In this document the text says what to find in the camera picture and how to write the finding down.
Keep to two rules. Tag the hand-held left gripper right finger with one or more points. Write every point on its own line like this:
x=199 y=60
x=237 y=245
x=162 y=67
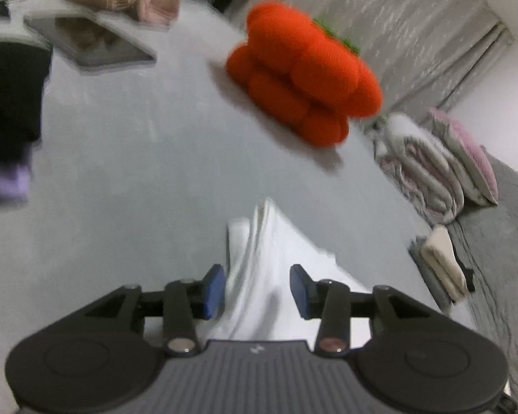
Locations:
x=298 y=291

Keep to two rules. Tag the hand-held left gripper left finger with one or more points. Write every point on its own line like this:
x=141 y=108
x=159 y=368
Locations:
x=214 y=290

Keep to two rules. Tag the white cloth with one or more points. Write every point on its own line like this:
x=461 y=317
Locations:
x=267 y=258

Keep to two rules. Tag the folded grey garment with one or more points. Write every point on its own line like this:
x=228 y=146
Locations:
x=427 y=277

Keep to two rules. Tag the folded cream black garment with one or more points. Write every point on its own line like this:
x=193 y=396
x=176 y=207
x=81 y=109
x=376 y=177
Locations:
x=442 y=258

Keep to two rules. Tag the folded grey pink quilt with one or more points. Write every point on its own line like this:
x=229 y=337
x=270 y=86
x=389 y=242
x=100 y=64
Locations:
x=423 y=168

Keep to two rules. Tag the grey blanket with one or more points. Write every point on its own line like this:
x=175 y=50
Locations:
x=509 y=267

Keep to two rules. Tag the pink grey pillow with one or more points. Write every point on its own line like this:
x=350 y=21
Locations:
x=470 y=159

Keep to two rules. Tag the orange plush pumpkin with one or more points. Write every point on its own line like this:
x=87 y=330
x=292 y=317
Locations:
x=306 y=64

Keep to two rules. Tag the black tablet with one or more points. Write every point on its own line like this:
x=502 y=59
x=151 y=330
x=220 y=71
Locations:
x=90 y=45

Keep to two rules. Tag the grey patterned curtain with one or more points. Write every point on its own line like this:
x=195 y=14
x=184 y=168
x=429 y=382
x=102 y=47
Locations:
x=414 y=21

